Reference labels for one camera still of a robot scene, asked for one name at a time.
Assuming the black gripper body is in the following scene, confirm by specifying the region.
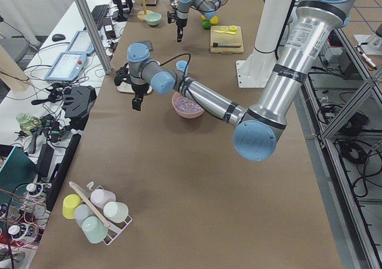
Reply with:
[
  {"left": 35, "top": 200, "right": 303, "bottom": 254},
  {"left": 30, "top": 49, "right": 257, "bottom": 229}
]
[
  {"left": 176, "top": 17, "right": 188, "bottom": 29},
  {"left": 131, "top": 83, "right": 149, "bottom": 97}
]

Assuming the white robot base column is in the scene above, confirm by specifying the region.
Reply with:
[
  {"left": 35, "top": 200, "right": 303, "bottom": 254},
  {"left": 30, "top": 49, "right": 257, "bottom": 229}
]
[{"left": 236, "top": 0, "right": 295, "bottom": 88}]

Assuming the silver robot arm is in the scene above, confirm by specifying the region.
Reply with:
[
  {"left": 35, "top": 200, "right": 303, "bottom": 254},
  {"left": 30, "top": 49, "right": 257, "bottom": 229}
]
[
  {"left": 167, "top": 0, "right": 227, "bottom": 42},
  {"left": 127, "top": 0, "right": 355, "bottom": 161}
]

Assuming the metal ice scoop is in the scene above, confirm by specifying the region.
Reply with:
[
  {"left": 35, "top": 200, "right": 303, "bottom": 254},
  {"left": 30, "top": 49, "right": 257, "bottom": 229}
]
[{"left": 168, "top": 0, "right": 178, "bottom": 9}]

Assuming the light blue plastic cup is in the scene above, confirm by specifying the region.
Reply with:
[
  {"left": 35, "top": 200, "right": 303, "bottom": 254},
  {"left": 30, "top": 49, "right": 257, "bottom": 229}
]
[{"left": 175, "top": 60, "right": 188, "bottom": 72}]

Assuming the pink bowl of ice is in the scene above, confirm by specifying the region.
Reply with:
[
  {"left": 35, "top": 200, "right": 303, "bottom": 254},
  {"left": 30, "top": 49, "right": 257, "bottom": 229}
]
[{"left": 171, "top": 92, "right": 204, "bottom": 119}]

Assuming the pink cup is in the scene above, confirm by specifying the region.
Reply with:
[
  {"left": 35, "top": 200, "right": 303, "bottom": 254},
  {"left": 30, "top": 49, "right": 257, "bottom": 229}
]
[{"left": 90, "top": 188, "right": 116, "bottom": 209}]

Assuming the white cup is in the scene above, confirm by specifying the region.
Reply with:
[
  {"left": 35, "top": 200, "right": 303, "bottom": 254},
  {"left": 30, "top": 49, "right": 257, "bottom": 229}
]
[{"left": 103, "top": 202, "right": 129, "bottom": 223}]

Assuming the yellow cup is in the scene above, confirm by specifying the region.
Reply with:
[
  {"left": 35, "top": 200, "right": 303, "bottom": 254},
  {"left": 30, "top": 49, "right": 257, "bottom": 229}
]
[{"left": 62, "top": 194, "right": 82, "bottom": 219}]

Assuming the grey cup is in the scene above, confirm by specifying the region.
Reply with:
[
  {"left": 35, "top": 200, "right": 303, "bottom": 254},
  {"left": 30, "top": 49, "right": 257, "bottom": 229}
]
[{"left": 74, "top": 204, "right": 93, "bottom": 228}]

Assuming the mint green cup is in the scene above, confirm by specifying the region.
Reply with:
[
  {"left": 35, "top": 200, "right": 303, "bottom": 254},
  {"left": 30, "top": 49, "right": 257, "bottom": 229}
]
[{"left": 81, "top": 216, "right": 108, "bottom": 244}]

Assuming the cream rabbit tray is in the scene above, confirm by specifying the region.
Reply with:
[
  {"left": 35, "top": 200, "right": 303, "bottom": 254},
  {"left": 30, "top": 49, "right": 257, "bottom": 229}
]
[{"left": 116, "top": 82, "right": 135, "bottom": 94}]

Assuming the green lime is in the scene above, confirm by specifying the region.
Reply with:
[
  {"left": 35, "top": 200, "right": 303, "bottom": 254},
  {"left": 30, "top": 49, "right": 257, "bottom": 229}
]
[{"left": 202, "top": 21, "right": 211, "bottom": 29}]

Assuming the mint green bowl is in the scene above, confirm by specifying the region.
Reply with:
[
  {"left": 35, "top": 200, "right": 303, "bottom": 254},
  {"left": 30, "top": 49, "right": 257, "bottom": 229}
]
[{"left": 145, "top": 12, "right": 162, "bottom": 26}]

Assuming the grey folded cloth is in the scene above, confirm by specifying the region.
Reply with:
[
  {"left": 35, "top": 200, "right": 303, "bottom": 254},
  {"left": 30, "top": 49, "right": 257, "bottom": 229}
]
[{"left": 143, "top": 40, "right": 153, "bottom": 52}]

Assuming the wooden cutting board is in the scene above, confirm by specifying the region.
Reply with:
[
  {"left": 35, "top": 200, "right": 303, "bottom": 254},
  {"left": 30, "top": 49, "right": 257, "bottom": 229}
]
[{"left": 210, "top": 25, "right": 244, "bottom": 54}]

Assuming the steel muddler black tip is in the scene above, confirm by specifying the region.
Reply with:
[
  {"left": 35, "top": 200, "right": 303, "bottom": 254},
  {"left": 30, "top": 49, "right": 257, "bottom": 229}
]
[{"left": 212, "top": 42, "right": 242, "bottom": 48}]

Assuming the wooden mug tree stand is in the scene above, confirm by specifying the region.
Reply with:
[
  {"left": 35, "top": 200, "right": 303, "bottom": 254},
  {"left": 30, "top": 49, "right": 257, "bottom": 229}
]
[{"left": 135, "top": 0, "right": 153, "bottom": 21}]

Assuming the yellow plastic knife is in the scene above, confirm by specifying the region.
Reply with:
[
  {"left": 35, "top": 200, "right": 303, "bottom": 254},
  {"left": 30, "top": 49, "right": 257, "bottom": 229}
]
[{"left": 213, "top": 30, "right": 236, "bottom": 35}]

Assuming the teach pendant near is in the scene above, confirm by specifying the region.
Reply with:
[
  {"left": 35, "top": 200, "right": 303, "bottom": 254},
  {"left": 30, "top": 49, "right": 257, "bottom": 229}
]
[{"left": 45, "top": 51, "right": 87, "bottom": 82}]

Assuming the teach pendant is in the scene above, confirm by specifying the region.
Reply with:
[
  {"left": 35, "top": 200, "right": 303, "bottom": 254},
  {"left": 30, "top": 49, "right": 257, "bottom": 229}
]
[
  {"left": 45, "top": 51, "right": 87, "bottom": 82},
  {"left": 66, "top": 30, "right": 95, "bottom": 56}
]

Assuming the teach pendant far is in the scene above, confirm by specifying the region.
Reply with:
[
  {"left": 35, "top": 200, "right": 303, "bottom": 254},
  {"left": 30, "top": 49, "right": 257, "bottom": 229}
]
[{"left": 66, "top": 30, "right": 95, "bottom": 56}]

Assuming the black keyboard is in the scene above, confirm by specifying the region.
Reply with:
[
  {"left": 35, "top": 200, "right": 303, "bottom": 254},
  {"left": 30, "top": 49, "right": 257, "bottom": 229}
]
[{"left": 91, "top": 4, "right": 109, "bottom": 30}]

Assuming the black computer mouse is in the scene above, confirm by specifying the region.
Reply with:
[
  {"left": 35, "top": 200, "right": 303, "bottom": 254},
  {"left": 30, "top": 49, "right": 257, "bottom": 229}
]
[{"left": 51, "top": 33, "right": 66, "bottom": 42}]

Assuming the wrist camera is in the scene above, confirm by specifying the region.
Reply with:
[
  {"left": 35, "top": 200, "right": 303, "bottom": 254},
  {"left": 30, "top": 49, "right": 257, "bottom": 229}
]
[
  {"left": 114, "top": 67, "right": 131, "bottom": 86},
  {"left": 167, "top": 11, "right": 177, "bottom": 24}
]

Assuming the black camera cable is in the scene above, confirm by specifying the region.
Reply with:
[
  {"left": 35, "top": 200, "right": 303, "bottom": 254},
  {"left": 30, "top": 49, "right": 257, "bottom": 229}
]
[{"left": 158, "top": 52, "right": 227, "bottom": 120}]

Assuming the aluminium frame post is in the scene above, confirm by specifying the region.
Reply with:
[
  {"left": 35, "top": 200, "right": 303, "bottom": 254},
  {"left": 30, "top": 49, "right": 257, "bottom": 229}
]
[{"left": 74, "top": 0, "right": 112, "bottom": 75}]

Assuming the white wire cup rack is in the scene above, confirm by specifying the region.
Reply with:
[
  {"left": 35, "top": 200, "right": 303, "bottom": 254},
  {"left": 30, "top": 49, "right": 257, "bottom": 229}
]
[{"left": 69, "top": 181, "right": 133, "bottom": 246}]

